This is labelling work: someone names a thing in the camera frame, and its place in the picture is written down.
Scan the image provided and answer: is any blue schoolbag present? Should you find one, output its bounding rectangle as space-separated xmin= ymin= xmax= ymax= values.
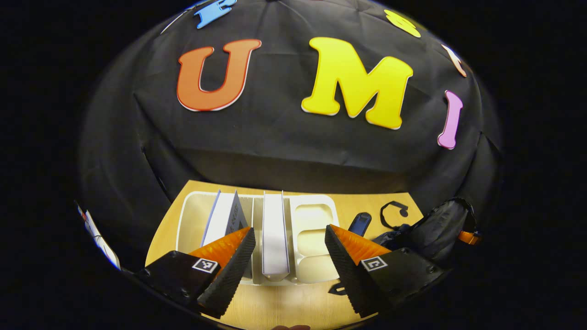
xmin=348 ymin=197 xmax=482 ymax=271

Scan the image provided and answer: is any colourful printed board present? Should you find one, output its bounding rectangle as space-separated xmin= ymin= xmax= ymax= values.
xmin=76 ymin=202 xmax=121 ymax=269

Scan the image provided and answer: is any cream plastic bookshelf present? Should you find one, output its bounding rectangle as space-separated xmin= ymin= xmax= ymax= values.
xmin=177 ymin=191 xmax=341 ymax=286

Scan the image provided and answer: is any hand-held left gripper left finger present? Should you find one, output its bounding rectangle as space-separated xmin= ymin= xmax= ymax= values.
xmin=135 ymin=227 xmax=256 ymax=319

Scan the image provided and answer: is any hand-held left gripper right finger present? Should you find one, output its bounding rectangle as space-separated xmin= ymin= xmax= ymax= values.
xmin=325 ymin=225 xmax=448 ymax=318

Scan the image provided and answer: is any white cover book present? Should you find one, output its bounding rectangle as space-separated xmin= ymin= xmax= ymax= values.
xmin=261 ymin=191 xmax=290 ymax=276

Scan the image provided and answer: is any black backdrop cloth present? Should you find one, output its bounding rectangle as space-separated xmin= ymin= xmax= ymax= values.
xmin=76 ymin=0 xmax=505 ymax=271

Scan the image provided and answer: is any purple cover book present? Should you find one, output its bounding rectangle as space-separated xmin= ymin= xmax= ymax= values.
xmin=200 ymin=190 xmax=251 ymax=248

